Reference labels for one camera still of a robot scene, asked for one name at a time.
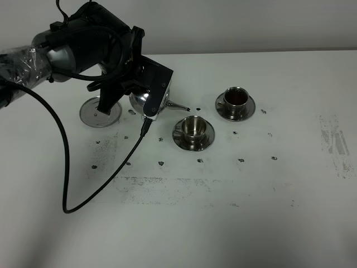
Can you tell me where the left black camera cable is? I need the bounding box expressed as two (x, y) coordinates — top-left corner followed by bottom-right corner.
(16, 0), (153, 214)

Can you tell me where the stainless steel teacup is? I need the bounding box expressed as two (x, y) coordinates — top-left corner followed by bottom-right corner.
(216, 87), (250, 109)
(172, 115), (208, 142)

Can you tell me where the near stainless steel teacup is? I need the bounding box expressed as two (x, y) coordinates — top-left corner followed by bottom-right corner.
(172, 115), (208, 142)

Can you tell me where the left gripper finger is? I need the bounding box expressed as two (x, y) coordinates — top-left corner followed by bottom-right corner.
(97, 84), (131, 115)

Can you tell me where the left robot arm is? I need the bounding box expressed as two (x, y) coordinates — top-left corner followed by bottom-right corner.
(1, 1), (144, 114)

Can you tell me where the teapot steel saucer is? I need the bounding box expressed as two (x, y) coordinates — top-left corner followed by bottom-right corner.
(79, 96), (122, 128)

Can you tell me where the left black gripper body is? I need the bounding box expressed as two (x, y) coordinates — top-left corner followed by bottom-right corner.
(50, 2), (144, 91)

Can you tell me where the near steel saucer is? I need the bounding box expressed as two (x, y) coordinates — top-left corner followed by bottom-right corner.
(172, 122), (215, 152)

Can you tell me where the stainless steel teapot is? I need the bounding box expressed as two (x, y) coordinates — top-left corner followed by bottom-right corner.
(129, 84), (190, 120)

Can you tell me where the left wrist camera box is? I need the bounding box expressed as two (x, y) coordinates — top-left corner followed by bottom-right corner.
(136, 54), (174, 122)

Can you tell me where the far stainless steel teacup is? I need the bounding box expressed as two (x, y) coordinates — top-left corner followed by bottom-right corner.
(216, 87), (250, 109)

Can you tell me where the far steel saucer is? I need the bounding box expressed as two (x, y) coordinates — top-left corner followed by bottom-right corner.
(215, 93), (255, 122)

